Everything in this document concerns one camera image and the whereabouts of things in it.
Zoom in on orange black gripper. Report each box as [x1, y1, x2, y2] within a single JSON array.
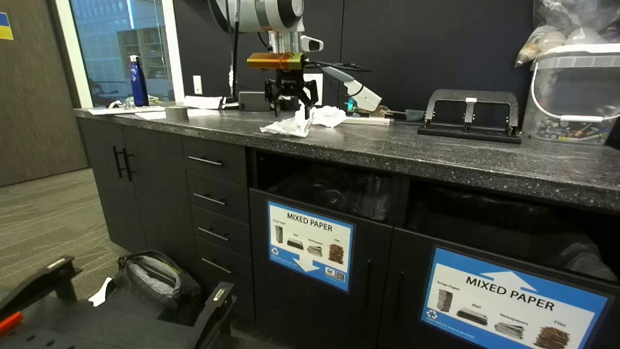
[[246, 52, 317, 104]]

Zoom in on white paper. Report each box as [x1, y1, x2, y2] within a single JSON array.
[[89, 277, 112, 308], [259, 112, 309, 137], [309, 106, 346, 128]]

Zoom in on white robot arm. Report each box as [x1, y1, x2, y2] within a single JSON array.
[[211, 0, 323, 106]]

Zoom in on black power adapter box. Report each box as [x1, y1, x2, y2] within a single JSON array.
[[238, 91, 271, 110]]

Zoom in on white power strip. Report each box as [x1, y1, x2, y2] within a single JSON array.
[[184, 95, 226, 110]]

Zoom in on blue water bottle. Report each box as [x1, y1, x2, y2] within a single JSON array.
[[129, 54, 149, 106]]

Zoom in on left mixed paper sign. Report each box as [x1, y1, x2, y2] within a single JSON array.
[[267, 199, 354, 292]]

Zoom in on mixed paper sign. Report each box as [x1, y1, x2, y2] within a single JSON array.
[[267, 199, 354, 292], [420, 248, 608, 349]]

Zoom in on black hole punch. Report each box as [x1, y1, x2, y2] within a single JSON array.
[[418, 89, 521, 143]]

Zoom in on grey black backpack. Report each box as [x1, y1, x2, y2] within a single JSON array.
[[114, 250, 203, 324]]

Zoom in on white paper on floor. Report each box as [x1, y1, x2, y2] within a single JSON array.
[[89, 277, 112, 308]]

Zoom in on plastic bag on bin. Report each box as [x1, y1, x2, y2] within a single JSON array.
[[515, 0, 620, 66]]

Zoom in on clear plastic storage bin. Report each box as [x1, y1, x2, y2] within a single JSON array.
[[523, 42, 620, 143]]

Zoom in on right mixed paper sign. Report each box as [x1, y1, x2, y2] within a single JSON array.
[[420, 248, 608, 349]]

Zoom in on white light switch plate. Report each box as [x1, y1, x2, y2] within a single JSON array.
[[191, 75, 203, 95]]

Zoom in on black cart frame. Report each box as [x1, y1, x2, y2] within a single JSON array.
[[0, 256, 234, 349]]

